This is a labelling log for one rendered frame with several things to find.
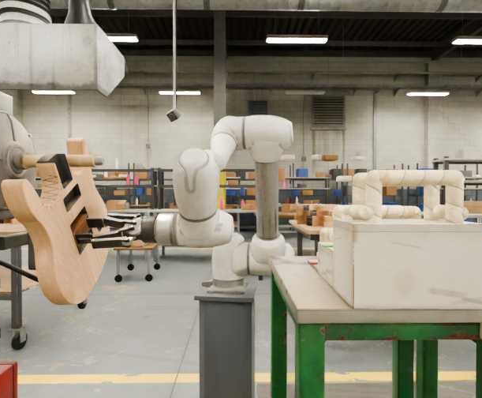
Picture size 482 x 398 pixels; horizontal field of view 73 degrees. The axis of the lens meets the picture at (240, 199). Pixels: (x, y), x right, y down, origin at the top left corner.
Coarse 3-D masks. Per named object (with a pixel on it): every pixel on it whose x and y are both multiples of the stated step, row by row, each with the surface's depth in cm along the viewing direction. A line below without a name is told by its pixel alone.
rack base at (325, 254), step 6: (318, 246) 96; (318, 252) 96; (324, 252) 89; (330, 252) 83; (318, 258) 96; (324, 258) 89; (330, 258) 83; (318, 264) 96; (324, 264) 89; (330, 264) 83; (318, 270) 96; (324, 270) 89; (330, 270) 83; (324, 276) 89; (330, 276) 83; (330, 282) 83
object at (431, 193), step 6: (426, 186) 76; (432, 186) 75; (438, 186) 75; (426, 192) 76; (432, 192) 75; (438, 192) 75; (426, 198) 76; (432, 198) 75; (438, 198) 75; (426, 204) 76; (432, 204) 75; (438, 204) 75; (426, 210) 76; (432, 210) 75; (426, 216) 76; (432, 216) 75
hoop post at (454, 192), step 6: (456, 180) 67; (462, 180) 67; (450, 186) 67; (456, 186) 67; (462, 186) 67; (450, 192) 67; (456, 192) 67; (462, 192) 67; (450, 198) 67; (456, 198) 67; (462, 198) 67; (450, 204) 67; (456, 204) 67; (462, 204) 67; (450, 210) 67; (456, 210) 67; (450, 216) 67; (456, 216) 67; (450, 222) 67; (456, 222) 67; (462, 222) 67
